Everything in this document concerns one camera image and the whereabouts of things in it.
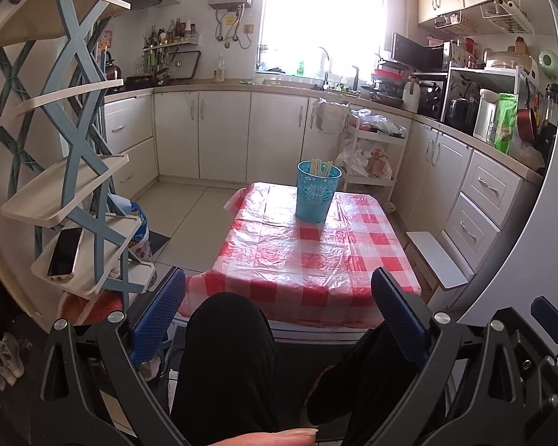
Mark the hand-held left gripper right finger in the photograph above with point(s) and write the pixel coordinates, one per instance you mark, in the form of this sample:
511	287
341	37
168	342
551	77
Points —
400	313

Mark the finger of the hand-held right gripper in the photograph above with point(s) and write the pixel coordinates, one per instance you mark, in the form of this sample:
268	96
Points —
534	348
551	318

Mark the orange mesh bag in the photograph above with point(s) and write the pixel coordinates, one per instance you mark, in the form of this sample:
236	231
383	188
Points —
97	307

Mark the red white checkered tablecloth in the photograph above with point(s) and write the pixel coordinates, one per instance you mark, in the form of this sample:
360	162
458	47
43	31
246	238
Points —
297	251

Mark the person's leg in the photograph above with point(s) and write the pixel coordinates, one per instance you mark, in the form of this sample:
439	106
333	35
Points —
228	367
367	381

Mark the red pan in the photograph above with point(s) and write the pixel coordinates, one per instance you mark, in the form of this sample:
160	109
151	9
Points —
526	125

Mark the person's left leg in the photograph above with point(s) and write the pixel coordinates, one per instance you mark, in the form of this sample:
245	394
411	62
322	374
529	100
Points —
228	367

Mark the teal cutout plastic bin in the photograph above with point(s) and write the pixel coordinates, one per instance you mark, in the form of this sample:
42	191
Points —
318	195

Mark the green dish soap bottle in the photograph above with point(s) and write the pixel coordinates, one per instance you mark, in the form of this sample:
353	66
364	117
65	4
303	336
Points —
300	68

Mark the black floor mat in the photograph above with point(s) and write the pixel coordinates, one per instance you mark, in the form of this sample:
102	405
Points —
159	244

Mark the white plastic bag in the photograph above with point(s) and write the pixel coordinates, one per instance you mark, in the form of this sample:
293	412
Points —
331	118

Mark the black microwave oven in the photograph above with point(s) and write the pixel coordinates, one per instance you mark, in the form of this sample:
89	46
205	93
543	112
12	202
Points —
418	53

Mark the white thermos pot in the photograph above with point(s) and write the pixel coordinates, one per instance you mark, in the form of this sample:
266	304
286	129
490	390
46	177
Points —
486	116

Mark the black rice cooker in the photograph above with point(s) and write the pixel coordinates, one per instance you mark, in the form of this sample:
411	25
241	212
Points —
462	116

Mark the person's left hand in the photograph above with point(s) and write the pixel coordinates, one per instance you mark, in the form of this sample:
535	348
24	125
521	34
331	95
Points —
269	439

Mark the white trolley cart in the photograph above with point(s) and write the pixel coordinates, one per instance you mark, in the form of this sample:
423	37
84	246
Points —
376	134

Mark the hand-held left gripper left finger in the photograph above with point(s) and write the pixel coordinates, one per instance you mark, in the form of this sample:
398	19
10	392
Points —
160	309

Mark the white counter shelf rack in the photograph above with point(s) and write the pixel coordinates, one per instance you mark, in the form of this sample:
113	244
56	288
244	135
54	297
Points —
483	70

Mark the kitchen window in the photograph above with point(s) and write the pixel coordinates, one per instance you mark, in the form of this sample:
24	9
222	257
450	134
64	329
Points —
321	9

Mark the white refrigerator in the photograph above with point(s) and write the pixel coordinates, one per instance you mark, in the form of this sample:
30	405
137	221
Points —
539	241

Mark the clear plastic bottle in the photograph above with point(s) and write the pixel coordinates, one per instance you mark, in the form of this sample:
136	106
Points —
219	70

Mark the black gas stove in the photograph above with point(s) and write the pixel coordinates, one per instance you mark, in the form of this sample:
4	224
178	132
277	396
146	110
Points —
144	82

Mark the white base cabinet with doors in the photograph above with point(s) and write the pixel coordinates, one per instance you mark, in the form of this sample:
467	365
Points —
223	134
439	172

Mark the black rimmed tray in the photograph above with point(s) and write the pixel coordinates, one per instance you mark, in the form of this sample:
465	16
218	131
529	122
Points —
186	65

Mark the green packet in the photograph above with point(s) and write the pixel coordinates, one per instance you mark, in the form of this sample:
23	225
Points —
505	123

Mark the stack of pots and pans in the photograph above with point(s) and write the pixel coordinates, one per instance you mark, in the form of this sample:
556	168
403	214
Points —
388	83

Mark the blue and cream tiered shelf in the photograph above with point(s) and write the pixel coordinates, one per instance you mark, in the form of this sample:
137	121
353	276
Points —
74	181

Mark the white step stool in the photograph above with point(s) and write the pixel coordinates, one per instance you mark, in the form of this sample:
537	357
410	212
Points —
437	258

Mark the smartphone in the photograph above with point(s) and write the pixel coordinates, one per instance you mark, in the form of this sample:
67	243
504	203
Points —
65	253

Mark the chrome faucet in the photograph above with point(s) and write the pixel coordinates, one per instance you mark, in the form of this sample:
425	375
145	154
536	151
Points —
326	72

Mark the wall spice rack with bottles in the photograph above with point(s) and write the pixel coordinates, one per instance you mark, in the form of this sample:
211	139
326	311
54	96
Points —
172	39

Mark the white plastic jug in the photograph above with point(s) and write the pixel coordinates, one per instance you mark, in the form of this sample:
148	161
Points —
411	97

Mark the white sandals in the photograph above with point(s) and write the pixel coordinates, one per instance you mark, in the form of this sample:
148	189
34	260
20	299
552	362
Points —
8	357

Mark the printed bag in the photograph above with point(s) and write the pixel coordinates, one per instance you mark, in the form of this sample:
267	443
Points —
137	237

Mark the bundle of wooden chopsticks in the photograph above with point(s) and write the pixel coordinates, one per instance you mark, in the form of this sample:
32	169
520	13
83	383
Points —
321	167

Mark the steel kettle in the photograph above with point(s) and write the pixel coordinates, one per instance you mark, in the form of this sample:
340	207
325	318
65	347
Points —
112	69

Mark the black toaster oven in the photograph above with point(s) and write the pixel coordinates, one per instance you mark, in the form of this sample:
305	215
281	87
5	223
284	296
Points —
430	97

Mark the white steamer pot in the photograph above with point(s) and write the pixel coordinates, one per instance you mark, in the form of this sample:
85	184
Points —
509	64

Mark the person's right leg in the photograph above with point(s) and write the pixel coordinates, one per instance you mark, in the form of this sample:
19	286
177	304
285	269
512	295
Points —
367	381

